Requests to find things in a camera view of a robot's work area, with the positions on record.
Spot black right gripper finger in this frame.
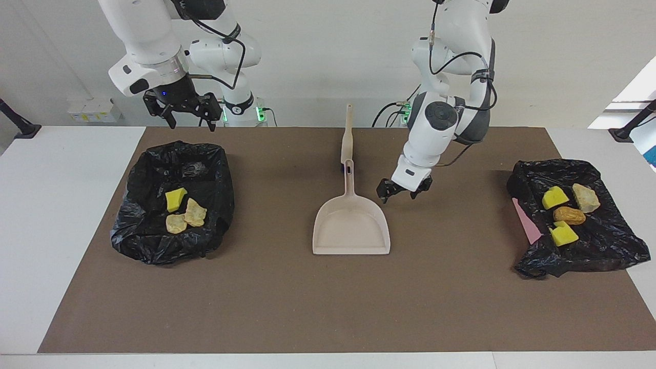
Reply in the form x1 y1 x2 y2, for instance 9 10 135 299
201 93 223 133
143 92 177 130

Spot yellow and green sponge piece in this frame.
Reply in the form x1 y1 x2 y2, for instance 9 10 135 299
542 186 570 210

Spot black left base cable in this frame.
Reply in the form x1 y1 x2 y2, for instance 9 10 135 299
372 85 422 128

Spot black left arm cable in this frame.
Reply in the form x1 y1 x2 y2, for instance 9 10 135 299
428 0 499 167

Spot pink bin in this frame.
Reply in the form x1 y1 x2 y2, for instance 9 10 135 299
512 199 543 245

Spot white socket box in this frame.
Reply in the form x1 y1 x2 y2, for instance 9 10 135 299
68 98 122 124

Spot beige plastic dustpan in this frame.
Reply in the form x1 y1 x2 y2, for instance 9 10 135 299
312 159 391 255

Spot black trash bag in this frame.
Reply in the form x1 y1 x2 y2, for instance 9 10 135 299
110 141 235 265
506 159 650 279

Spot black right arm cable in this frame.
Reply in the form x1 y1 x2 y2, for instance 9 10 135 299
172 0 247 90

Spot brown table mat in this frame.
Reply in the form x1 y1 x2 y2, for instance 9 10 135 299
37 127 656 354

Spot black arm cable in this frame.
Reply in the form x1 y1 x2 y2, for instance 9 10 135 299
172 0 247 90
428 0 499 167

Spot brown sponge piece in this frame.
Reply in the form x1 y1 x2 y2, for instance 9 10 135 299
553 206 586 226

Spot black clamp stand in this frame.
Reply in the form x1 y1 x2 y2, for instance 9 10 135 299
0 98 42 140
609 100 656 143

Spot beige brush with black bristles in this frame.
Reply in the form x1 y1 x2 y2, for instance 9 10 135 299
340 104 354 172

